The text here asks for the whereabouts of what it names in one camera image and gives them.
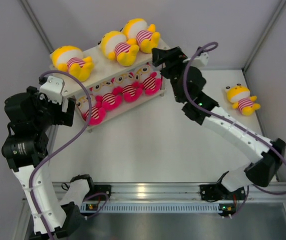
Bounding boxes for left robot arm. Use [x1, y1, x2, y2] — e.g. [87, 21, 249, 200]
[2, 86, 96, 240]

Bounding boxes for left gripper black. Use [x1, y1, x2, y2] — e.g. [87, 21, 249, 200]
[27, 86, 75, 132]

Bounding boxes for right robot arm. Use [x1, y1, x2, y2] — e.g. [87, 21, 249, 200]
[152, 41, 286, 199]

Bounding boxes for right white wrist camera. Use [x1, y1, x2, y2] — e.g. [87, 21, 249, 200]
[193, 52, 209, 68]

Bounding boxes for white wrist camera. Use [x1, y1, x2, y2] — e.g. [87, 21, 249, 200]
[193, 52, 209, 68]
[40, 76, 65, 105]

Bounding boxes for pink plush shelf left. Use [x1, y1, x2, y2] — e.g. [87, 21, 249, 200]
[76, 94, 106, 126]

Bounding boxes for left corner aluminium post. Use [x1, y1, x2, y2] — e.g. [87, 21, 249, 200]
[18, 0, 54, 54]

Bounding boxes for corner aluminium post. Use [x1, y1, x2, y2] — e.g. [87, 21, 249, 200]
[18, 0, 54, 54]
[242, 0, 286, 73]

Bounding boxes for yellow frog plush front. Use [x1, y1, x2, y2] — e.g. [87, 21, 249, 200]
[50, 45, 95, 82]

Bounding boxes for pink plush with glasses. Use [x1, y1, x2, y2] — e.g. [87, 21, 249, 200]
[111, 71, 142, 103]

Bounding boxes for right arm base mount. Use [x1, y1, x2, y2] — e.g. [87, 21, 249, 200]
[199, 182, 249, 219]

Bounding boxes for white slotted cable duct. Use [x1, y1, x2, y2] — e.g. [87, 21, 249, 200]
[80, 202, 222, 214]

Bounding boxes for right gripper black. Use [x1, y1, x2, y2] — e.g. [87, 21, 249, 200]
[153, 47, 196, 103]

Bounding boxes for right corner aluminium post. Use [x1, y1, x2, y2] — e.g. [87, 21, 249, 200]
[242, 0, 286, 73]

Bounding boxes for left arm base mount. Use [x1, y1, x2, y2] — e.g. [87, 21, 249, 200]
[82, 183, 112, 213]

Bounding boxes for pink plush shelf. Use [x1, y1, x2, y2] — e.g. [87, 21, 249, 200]
[90, 80, 122, 111]
[76, 94, 106, 126]

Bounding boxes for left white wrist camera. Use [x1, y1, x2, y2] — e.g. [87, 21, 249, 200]
[40, 76, 65, 105]

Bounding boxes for yellow plush on shelf top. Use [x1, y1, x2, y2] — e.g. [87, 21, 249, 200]
[121, 18, 161, 54]

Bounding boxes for aluminium front rail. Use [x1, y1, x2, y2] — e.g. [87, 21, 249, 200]
[22, 182, 286, 201]

